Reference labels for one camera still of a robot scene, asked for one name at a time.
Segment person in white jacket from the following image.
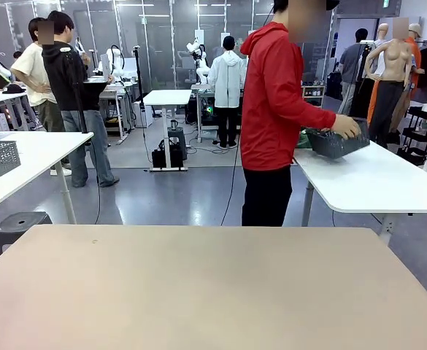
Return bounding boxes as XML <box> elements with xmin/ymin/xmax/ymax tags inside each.
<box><xmin>207</xmin><ymin>35</ymin><xmax>249</xmax><ymax>149</ymax></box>

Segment person's right hand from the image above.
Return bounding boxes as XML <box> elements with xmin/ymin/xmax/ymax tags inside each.
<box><xmin>331</xmin><ymin>113</ymin><xmax>362</xmax><ymax>141</ymax></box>

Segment black camera stand pole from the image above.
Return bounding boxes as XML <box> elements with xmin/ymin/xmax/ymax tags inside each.
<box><xmin>65</xmin><ymin>47</ymin><xmax>92</xmax><ymax>147</ymax></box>

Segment black bags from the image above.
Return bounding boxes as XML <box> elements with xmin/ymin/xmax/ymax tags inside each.
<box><xmin>151</xmin><ymin>140</ymin><xmax>184</xmax><ymax>169</ymax></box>

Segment bare mannequin with dark trousers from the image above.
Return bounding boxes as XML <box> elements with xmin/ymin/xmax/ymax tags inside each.
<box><xmin>365</xmin><ymin>17</ymin><xmax>417</xmax><ymax>147</ymax></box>

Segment person's right red-sleeved forearm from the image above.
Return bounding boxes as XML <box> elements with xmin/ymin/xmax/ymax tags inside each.
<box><xmin>306</xmin><ymin>101</ymin><xmax>338</xmax><ymax>129</ymax></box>

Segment grey plastic stool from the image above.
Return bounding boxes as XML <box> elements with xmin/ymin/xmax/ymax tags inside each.
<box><xmin>167</xmin><ymin>127</ymin><xmax>188</xmax><ymax>161</ymax></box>
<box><xmin>0</xmin><ymin>211</ymin><xmax>53</xmax><ymax>258</ymax></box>

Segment small white standing desk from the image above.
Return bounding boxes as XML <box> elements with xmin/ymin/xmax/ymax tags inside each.
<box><xmin>142</xmin><ymin>89</ymin><xmax>193</xmax><ymax>172</ymax></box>

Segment black tripod pole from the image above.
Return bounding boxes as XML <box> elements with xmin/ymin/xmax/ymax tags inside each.
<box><xmin>132</xmin><ymin>45</ymin><xmax>147</xmax><ymax>128</ymax></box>

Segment person in red jacket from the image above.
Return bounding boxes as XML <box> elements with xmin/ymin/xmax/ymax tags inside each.
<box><xmin>239</xmin><ymin>0</ymin><xmax>345</xmax><ymax>228</ymax></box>

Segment person in grey shirt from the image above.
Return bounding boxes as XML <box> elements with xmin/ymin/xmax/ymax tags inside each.
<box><xmin>339</xmin><ymin>28</ymin><xmax>373</xmax><ymax>116</ymax></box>

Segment person in cream t-shirt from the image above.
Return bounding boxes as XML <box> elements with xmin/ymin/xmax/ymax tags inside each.
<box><xmin>10</xmin><ymin>17</ymin><xmax>72</xmax><ymax>176</ymax></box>

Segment mannequin with orange clothes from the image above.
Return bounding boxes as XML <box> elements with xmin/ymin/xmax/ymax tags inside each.
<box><xmin>404</xmin><ymin>23</ymin><xmax>424</xmax><ymax>88</ymax></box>

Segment black shelf cart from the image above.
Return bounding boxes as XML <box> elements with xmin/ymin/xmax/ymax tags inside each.
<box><xmin>399</xmin><ymin>104</ymin><xmax>427</xmax><ymax>167</ymax></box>

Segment white shelf with jars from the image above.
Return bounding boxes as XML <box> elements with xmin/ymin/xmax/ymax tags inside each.
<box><xmin>302</xmin><ymin>84</ymin><xmax>326</xmax><ymax>109</ymax></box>

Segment white mannequin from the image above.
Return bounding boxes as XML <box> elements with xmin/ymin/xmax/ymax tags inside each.
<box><xmin>375</xmin><ymin>22</ymin><xmax>391</xmax><ymax>79</ymax></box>

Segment person in black hoodie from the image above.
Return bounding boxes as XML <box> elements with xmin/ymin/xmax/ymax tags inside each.
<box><xmin>41</xmin><ymin>9</ymin><xmax>121</xmax><ymax>189</ymax></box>

